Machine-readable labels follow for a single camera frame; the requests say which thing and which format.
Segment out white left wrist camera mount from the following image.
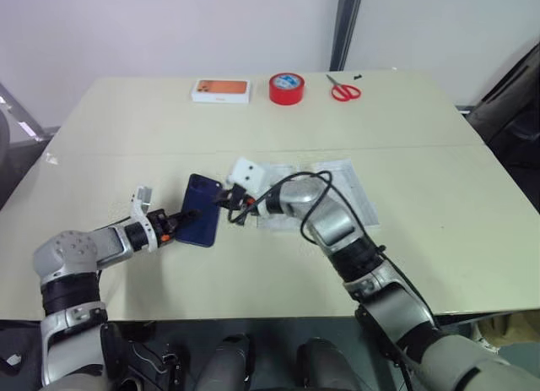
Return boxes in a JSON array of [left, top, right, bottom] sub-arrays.
[[127, 185, 156, 253]]

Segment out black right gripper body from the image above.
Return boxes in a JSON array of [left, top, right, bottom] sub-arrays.
[[227, 183, 256, 217]]

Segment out red tape roll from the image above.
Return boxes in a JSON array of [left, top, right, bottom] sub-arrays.
[[268, 73, 309, 106]]

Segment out dark vertical post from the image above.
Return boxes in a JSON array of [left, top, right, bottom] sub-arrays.
[[327, 0, 366, 71]]

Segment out dark blue smartphone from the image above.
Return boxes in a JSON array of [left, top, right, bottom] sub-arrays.
[[174, 172, 224, 249]]

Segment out red-handled scissors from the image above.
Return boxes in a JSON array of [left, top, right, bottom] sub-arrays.
[[325, 73, 364, 102]]

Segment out black robot waist part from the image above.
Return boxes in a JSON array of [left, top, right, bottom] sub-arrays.
[[100, 321, 197, 391]]

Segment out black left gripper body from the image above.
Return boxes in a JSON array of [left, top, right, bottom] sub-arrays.
[[147, 209, 180, 245]]

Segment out white box with orange print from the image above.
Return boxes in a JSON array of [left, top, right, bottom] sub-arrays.
[[190, 78, 253, 106]]

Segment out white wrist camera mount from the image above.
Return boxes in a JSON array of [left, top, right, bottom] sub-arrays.
[[224, 155, 266, 198], [127, 185, 156, 253]]

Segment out black bag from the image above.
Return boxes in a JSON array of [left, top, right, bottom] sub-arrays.
[[465, 39, 540, 185]]

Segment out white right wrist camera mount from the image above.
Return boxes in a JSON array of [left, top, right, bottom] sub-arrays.
[[224, 155, 266, 198]]

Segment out grey metal frame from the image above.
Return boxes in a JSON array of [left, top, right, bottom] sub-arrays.
[[0, 79, 60, 145]]

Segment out brown cardboard piece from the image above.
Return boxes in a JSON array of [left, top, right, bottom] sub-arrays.
[[438, 309, 540, 355]]

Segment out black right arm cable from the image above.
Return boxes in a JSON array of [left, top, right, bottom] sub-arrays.
[[226, 170, 442, 391]]

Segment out dark rounded shape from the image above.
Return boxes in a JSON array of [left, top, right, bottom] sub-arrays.
[[201, 333, 257, 391], [294, 336, 360, 391]]

